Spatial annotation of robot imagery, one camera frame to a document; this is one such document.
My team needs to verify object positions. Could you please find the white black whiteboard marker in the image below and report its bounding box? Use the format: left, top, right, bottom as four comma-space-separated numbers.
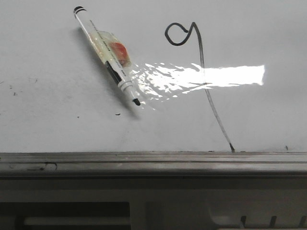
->
73, 6, 141, 106

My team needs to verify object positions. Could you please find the white whiteboard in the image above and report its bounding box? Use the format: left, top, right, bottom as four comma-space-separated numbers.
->
0, 0, 307, 177

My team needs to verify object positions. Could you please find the white marker tray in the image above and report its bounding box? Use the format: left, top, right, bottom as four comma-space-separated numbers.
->
0, 188, 307, 230

